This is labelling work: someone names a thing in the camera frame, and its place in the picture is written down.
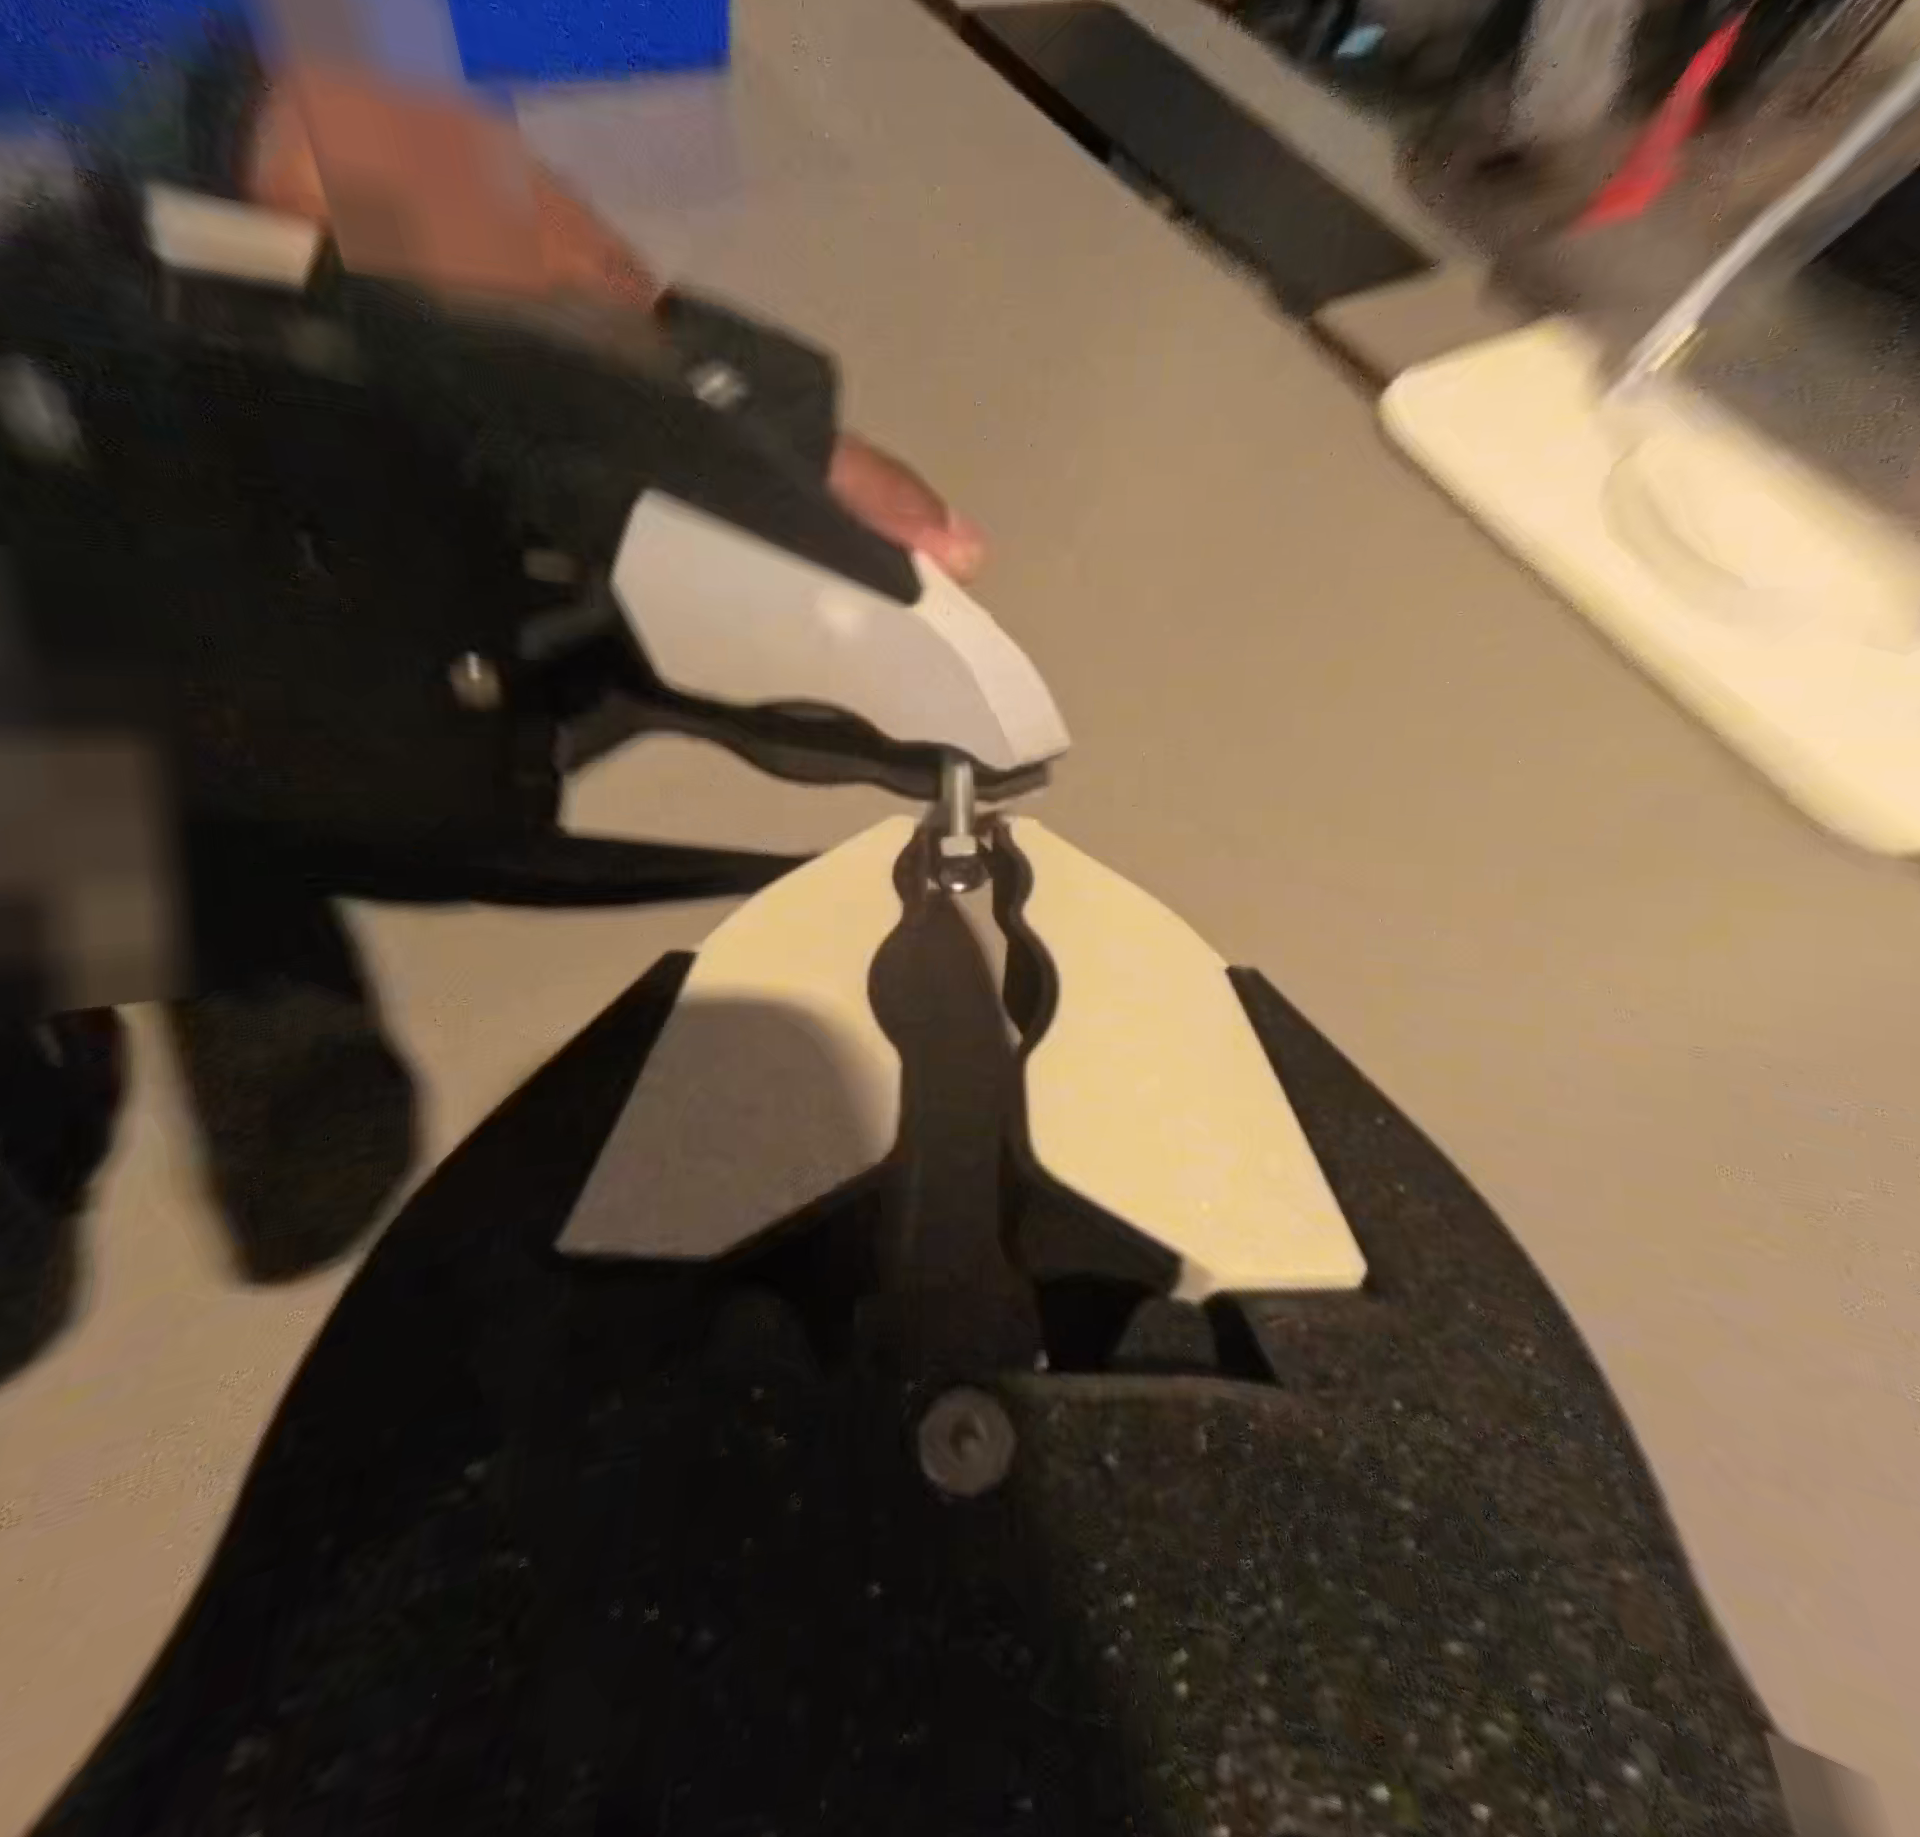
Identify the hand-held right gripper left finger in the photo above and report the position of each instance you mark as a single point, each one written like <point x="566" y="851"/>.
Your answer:
<point x="737" y="967"/>

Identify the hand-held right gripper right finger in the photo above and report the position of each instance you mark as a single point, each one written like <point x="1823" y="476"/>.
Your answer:
<point x="1171" y="1103"/>

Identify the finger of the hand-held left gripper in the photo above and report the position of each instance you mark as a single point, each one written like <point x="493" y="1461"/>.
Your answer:
<point x="841" y="757"/>
<point x="841" y="638"/>

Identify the silver bolt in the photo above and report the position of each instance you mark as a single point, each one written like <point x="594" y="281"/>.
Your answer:
<point x="956" y="818"/>

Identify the person's left hand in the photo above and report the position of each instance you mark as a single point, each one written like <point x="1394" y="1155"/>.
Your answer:
<point x="496" y="218"/>

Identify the dark table panel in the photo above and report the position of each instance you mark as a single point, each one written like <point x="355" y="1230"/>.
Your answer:
<point x="1201" y="141"/>

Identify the white stand base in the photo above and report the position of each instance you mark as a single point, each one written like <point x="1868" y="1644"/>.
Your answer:
<point x="1577" y="517"/>

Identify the clear acrylic stand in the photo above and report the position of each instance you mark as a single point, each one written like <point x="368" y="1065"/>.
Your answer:
<point x="1726" y="272"/>

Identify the red plastic object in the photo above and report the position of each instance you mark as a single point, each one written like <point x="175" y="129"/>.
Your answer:
<point x="1681" y="111"/>

